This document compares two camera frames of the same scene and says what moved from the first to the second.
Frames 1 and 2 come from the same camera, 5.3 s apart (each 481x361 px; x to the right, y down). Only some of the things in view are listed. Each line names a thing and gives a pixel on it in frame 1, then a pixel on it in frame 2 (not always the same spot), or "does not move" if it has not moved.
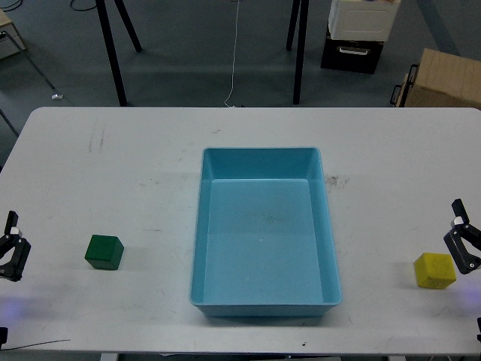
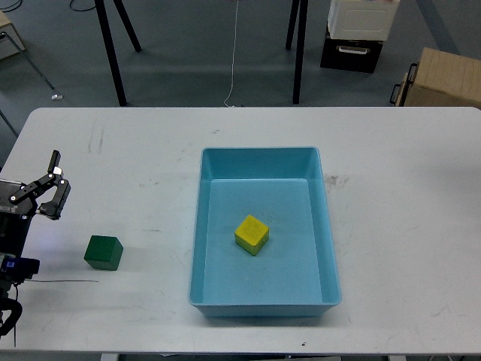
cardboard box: [446, 80] does not move
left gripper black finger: [12, 221] → [54, 161]
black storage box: [354, 56] does not move
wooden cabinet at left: [10, 43] does not move
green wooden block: [104, 252] does not move
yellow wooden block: [434, 271] → [251, 235]
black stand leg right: [304, 11] does not move
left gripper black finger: [13, 270] → [53, 208]
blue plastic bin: [264, 243] does not move
